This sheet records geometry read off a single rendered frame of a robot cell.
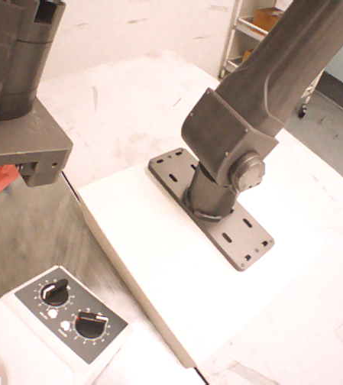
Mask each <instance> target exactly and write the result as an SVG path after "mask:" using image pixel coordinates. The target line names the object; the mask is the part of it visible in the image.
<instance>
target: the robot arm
mask: <svg viewBox="0 0 343 385"><path fill-rule="evenodd" d="M65 9H66V3H65V2H63V1H61V0H0V191H2V190H3V189H4V188H5V187H6V186H7V185H9V184H10V183H12V182H13V181H14V180H16V179H17V178H18V177H19V176H21V177H22V179H23V180H24V182H25V183H26V185H27V186H28V187H36V186H44V185H49V184H54V183H56V182H57V181H58V179H59V178H60V174H61V171H62V169H64V168H65V167H66V164H67V161H68V159H69V157H70V154H71V151H72V149H73V142H72V141H71V139H70V138H69V137H68V135H67V134H66V133H65V131H64V130H63V129H62V128H61V127H60V126H59V124H58V123H57V122H56V120H55V119H54V118H53V116H52V115H51V114H50V113H49V112H48V110H47V109H46V108H45V107H44V105H43V104H42V103H41V101H40V100H39V98H38V97H37V96H36V94H37V88H38V86H39V83H40V79H41V76H42V73H43V71H44V67H45V64H46V62H47V58H48V55H49V53H50V49H51V47H52V44H53V40H54V38H55V36H56V33H57V30H58V27H59V25H60V22H61V19H62V17H63V13H64V11H65ZM342 47H343V0H293V1H292V2H291V4H290V5H289V7H288V8H287V9H286V10H285V12H284V13H283V14H282V15H281V16H280V18H279V19H278V20H277V22H276V23H275V25H274V26H273V27H272V28H271V29H270V31H269V32H268V33H267V35H266V36H265V37H264V39H263V40H262V41H261V42H260V43H259V44H258V45H257V47H256V48H255V49H254V50H253V51H252V52H251V54H250V55H249V56H248V57H247V58H246V59H245V60H244V61H243V62H242V63H241V64H240V65H239V66H238V67H237V68H236V69H235V70H234V71H232V72H231V73H229V74H228V75H226V76H225V77H224V79H223V80H222V81H221V82H220V83H219V84H218V86H217V87H216V89H215V90H214V89H212V88H210V87H208V88H207V90H206V91H205V92H204V93H203V94H202V96H201V97H200V99H199V101H198V102H197V103H196V104H195V105H194V107H193V108H192V110H191V111H190V113H189V114H188V115H187V116H186V118H185V120H184V122H183V124H182V127H181V138H182V139H183V141H184V142H185V143H186V145H187V146H188V147H189V148H190V150H191V151H192V152H193V153H194V154H195V155H196V157H197V158H198V159H199V160H197V159H196V158H195V157H194V156H193V155H192V154H191V153H190V152H189V151H188V150H187V149H186V148H183V147H179V148H177V149H175V150H172V151H169V152H167V153H165V154H161V155H160V156H157V157H154V158H152V159H150V160H149V162H148V167H147V168H148V169H149V171H150V172H151V173H152V174H153V175H154V176H155V178H156V179H157V180H158V181H159V182H160V184H161V185H162V186H163V187H164V188H165V190H166V191H167V192H168V193H169V194H170V195H171V196H172V197H173V198H174V199H175V201H176V202H177V203H178V204H179V205H180V207H181V208H182V209H183V210H184V211H185V213H186V214H187V215H188V216H189V217H190V218H191V219H192V220H193V221H194V222H195V224H196V225H197V226H198V227H199V228H200V230H201V231H202V232H203V233H204V234H205V236H206V237H207V238H208V239H209V240H210V241H211V242H212V243H213V244H214V245H215V247H216V248H217V249H218V250H219V251H220V253H221V254H222V255H223V256H224V257H225V259H226V260H227V261H228V262H229V263H230V264H231V265H232V266H233V268H235V269H236V271H238V272H245V271H246V270H247V269H248V268H249V267H250V266H252V265H253V264H254V263H255V262H257V261H258V260H259V259H260V258H261V257H263V256H264V255H265V254H266V253H267V252H268V251H269V250H270V249H271V248H272V247H273V246H274V245H275V240H274V238H273V237H272V236H271V235H270V234H269V233H268V232H267V230H266V229H265V228H264V227H263V226H262V225H261V224H260V223H259V222H258V221H257V220H256V219H255V218H254V217H253V216H252V215H251V214H250V213H249V211H248V210H247V209H246V208H245V207H244V206H243V205H242V204H241V203H240V202H239V201H238V200H237V199H238V197H239V196H240V194H241V193H242V192H244V191H246V190H248V189H251V188H254V187H255V186H259V185H260V184H261V182H262V181H263V176H264V175H265V166H266V165H265V162H263V160H264V159H265V158H266V157H267V156H268V155H269V154H270V153H271V151H272V150H273V149H274V148H275V147H276V146H277V145H278V144H279V143H280V142H279V141H278V140H277V139H276V138H275V137H276V136H277V134H278V133H279V132H280V131H281V130H282V129H283V127H284V126H285V125H286V120H287V119H288V117H289V116H290V113H291V112H292V110H293V109H294V107H295V105H296V103H297V102H298V101H299V99H300V98H301V96H302V95H303V93H304V92H305V91H306V90H307V89H308V87H309V86H310V85H311V83H312V82H313V81H314V79H315V78H316V77H317V76H318V75H319V74H320V73H321V72H322V71H323V69H324V68H325V67H326V66H327V65H328V63H329V62H330V61H331V60H332V58H333V57H334V56H335V55H336V54H337V52H338V51H339V50H340V49H341V48H342ZM262 244H263V245H264V247H263V246H262ZM244 258H247V259H248V261H245V260H244Z"/></svg>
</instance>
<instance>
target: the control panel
mask: <svg viewBox="0 0 343 385"><path fill-rule="evenodd" d="M62 279H67V280H68V285H67V288H66V289H67V291H68V293H69V296H68V300H67V301H66V302H65V303H64V304H63V305H60V306H51V305H49V304H47V303H45V302H44V301H43V300H42V298H41V295H40V294H41V290H42V288H43V287H44V286H45V285H47V284H48V283H55V282H57V281H59V280H62ZM14 295H15V296H16V297H17V298H18V299H19V300H20V301H21V302H22V303H23V304H24V305H25V306H26V307H27V308H28V309H29V310H30V311H31V312H32V313H33V314H34V315H35V316H36V317H37V318H38V319H39V320H40V321H41V322H42V323H43V324H44V325H45V326H46V327H47V328H48V329H49V330H50V331H51V332H53V333H54V334H55V335H56V336H57V337H58V338H59V339H60V340H61V341H62V342H63V343H64V344H65V345H66V346H67V347H68V348H69V349H71V350H72V351H73V352H74V353H75V354H76V355H78V356H79V357H80V358H81V359H82V360H83V361H85V362H86V363H87V364H88V365H90V364H91V363H92V362H93V361H94V360H95V359H96V358H97V357H98V356H99V355H100V354H101V353H102V352H103V351H104V350H105V349H106V348H107V347H108V346H109V345H110V344H111V343H112V342H113V341H114V340H115V339H116V338H117V337H118V336H119V334H120V333H121V332H122V331H123V330H124V329H125V328H126V327H127V326H128V324H129V323H127V322H126V321H125V320H124V319H123V318H121V317H120V316H119V315H117V314H116V313H115V312H113V311H112V310H111V309H110V308H109V307H107V306H106V305H105V304H104V303H102V302H101V301H100V300H98V299H97V298H96V297H95V296H93V295H92V294H91V293H90V292H89V291H88V290H86V289H85V288H84V287H83V286H81V285H80V284H79V283H78V282H77V281H75V280H74V279H73V278H72V277H71V276H70V275H69V274H68V273H67V272H65V271H64V270H63V269H62V268H61V267H58V268H56V269H54V270H52V271H51V272H49V273H47V274H45V275H43V276H42V277H40V278H39V279H37V280H35V281H34V282H32V283H29V284H28V285H27V286H24V287H23V288H21V289H19V290H18V291H16V292H15V293H14ZM50 310H55V311H56V313H57V314H56V315H55V316H51V315H50V314H49V312H50ZM79 312H91V313H95V314H96V315H103V316H106V317H107V319H108V322H107V324H106V326H105V328H104V331H103V333H102V334H101V335H100V336H99V337H97V338H86V337H84V336H82V335H81V334H80V333H78V331H77V330H76V320H77V316H78V314H79ZM63 322H68V323H69V324H70V326H69V328H64V327H63V326H62V324H63Z"/></svg>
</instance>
